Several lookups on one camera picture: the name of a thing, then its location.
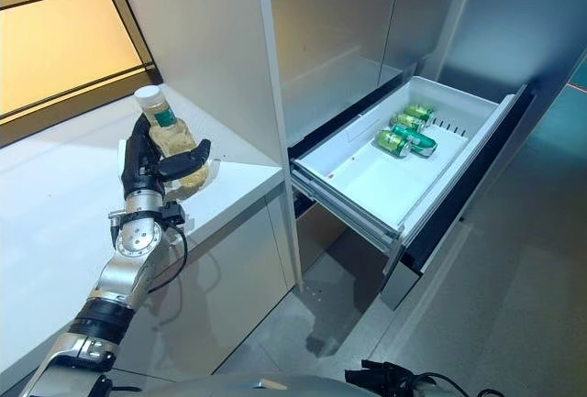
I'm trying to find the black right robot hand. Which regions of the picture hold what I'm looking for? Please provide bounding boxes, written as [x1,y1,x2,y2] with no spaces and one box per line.
[344,358,416,397]

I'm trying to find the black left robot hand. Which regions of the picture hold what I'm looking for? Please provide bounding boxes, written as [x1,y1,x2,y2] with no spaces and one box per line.
[119,115,213,196]

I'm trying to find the yellow drink bottle white cap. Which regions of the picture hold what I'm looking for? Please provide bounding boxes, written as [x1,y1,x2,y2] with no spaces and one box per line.
[134,85,221,201]

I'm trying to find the white fridge drawer bin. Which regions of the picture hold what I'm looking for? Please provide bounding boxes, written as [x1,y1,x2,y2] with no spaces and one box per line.
[293,75,526,240]

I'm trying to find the dark fridge drawer front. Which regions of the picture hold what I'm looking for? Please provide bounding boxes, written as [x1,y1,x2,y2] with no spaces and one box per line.
[380,83,537,311]

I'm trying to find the stainless steel fridge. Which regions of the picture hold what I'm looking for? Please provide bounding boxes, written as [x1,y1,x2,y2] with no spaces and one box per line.
[265,0,587,314]

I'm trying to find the grey robot body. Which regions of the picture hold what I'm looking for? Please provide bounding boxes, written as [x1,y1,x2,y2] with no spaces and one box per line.
[137,371,368,397]

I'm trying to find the tall white cabinet panel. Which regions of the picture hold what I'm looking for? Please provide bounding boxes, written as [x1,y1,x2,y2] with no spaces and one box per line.
[109,0,304,295]

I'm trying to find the green drink can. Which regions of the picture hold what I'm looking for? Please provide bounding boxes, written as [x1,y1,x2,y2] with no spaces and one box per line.
[389,113,427,132]
[392,124,438,158]
[403,103,437,124]
[375,128,413,159]

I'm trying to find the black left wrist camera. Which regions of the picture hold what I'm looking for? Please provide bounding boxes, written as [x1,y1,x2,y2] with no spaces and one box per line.
[160,202,187,228]

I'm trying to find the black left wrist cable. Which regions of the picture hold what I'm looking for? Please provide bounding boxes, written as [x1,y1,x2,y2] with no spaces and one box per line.
[150,225,189,292]

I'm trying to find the lit window with dark frame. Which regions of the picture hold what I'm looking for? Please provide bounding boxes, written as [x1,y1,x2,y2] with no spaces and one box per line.
[0,0,164,150]

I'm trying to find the grey drawer slide rail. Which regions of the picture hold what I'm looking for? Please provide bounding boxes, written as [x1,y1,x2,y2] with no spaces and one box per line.
[289,167,404,274]

